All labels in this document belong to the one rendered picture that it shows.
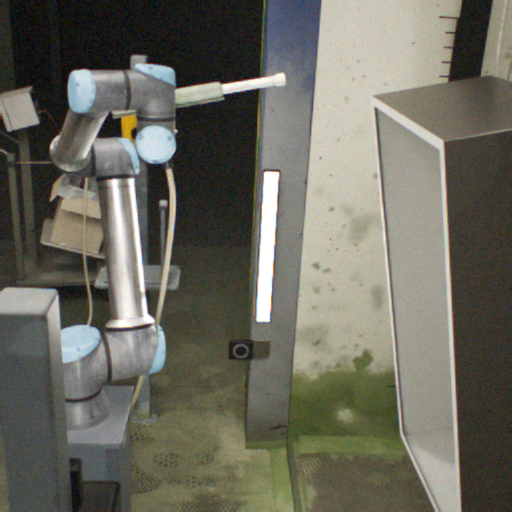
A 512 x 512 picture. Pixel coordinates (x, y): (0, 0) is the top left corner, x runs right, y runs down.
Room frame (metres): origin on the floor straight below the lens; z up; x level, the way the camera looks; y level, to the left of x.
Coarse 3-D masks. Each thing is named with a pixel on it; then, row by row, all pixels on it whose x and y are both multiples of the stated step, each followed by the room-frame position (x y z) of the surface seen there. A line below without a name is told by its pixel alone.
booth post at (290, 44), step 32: (288, 0) 2.45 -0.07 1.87; (320, 0) 2.46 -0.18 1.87; (288, 32) 2.45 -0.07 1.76; (288, 64) 2.45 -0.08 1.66; (288, 96) 2.46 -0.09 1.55; (288, 128) 2.46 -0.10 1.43; (288, 160) 2.46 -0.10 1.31; (288, 192) 2.46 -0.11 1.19; (256, 224) 2.52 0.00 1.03; (288, 224) 2.46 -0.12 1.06; (256, 256) 2.45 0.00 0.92; (288, 256) 2.46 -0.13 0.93; (256, 288) 2.45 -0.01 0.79; (288, 288) 2.46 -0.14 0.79; (288, 320) 2.46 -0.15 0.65; (288, 352) 2.46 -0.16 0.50; (256, 384) 2.45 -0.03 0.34; (288, 384) 2.46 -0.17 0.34; (256, 416) 2.45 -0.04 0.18; (288, 416) 2.46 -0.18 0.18; (256, 448) 2.45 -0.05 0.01
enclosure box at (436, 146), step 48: (384, 96) 1.90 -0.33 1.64; (432, 96) 1.81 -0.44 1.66; (480, 96) 1.72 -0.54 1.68; (384, 144) 1.96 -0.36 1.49; (432, 144) 1.43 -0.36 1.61; (480, 144) 1.36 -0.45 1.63; (384, 192) 1.96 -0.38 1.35; (432, 192) 1.97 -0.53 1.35; (480, 192) 1.36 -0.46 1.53; (384, 240) 1.95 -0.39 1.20; (432, 240) 1.98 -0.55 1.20; (480, 240) 1.37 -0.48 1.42; (432, 288) 1.98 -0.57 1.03; (480, 288) 1.37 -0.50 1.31; (432, 336) 1.98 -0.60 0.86; (480, 336) 1.37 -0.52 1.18; (432, 384) 1.99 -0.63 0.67; (480, 384) 1.38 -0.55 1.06; (432, 432) 1.97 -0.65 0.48; (480, 432) 1.38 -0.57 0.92; (432, 480) 1.74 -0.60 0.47; (480, 480) 1.38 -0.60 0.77
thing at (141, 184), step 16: (144, 160) 2.63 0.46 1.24; (144, 176) 2.63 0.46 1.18; (144, 192) 2.63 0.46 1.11; (144, 208) 2.63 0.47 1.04; (144, 224) 2.63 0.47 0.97; (144, 240) 2.63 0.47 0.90; (144, 256) 2.63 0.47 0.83; (144, 384) 2.63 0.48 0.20; (144, 400) 2.63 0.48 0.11; (144, 416) 2.63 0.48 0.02
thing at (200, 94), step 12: (216, 84) 1.88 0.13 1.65; (228, 84) 1.89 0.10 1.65; (240, 84) 1.89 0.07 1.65; (252, 84) 1.89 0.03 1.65; (264, 84) 1.90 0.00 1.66; (276, 84) 1.90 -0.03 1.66; (180, 96) 1.86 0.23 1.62; (192, 96) 1.86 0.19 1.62; (204, 96) 1.87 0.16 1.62; (216, 96) 1.87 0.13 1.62; (168, 168) 1.86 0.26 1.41
